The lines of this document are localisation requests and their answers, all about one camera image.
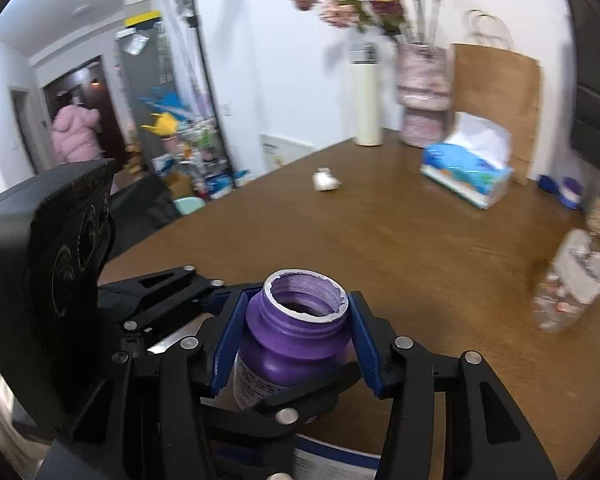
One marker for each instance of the blue tissue box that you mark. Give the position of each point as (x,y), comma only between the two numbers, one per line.
(462,172)

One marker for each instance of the teal stool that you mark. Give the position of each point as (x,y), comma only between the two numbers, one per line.
(189,205)

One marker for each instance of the blue lid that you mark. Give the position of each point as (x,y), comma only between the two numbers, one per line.
(549,183)

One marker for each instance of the dark brown door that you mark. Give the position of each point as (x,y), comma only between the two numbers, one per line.
(107,110)

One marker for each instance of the white thermos bottle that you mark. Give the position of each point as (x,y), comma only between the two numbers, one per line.
(366,100)

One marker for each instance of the purple bottle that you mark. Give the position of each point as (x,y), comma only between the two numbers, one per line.
(292,327)

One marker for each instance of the white and blue paper sheet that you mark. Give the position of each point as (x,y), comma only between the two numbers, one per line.
(330,457)

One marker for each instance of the cluttered storage shelf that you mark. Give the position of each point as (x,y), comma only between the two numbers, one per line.
(200,160)

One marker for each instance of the pink patterned vase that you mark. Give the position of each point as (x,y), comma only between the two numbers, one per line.
(424,95)

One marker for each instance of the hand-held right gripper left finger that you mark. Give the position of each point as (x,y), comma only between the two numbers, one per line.
(226,347)

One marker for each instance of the black chair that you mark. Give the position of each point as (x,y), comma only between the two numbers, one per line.
(145,210)
(595,85)

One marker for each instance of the brown paper bag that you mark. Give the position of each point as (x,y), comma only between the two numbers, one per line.
(495,85)

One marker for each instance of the grey refrigerator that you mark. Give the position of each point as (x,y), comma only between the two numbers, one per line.
(142,75)

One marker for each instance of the small white crumpled object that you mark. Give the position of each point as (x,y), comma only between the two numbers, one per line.
(326,181)

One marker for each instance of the white board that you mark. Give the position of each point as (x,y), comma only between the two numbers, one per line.
(285,150)

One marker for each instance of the clear plastic snack jar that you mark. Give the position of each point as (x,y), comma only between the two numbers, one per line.
(572,280)

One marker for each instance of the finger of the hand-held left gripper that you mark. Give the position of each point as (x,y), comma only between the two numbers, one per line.
(172,280)
(180,317)

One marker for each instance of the black chair back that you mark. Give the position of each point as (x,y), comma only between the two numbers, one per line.
(595,85)

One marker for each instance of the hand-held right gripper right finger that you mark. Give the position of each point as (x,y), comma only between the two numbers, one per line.
(366,347)

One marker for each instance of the yellow toy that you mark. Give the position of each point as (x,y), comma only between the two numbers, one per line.
(162,125)

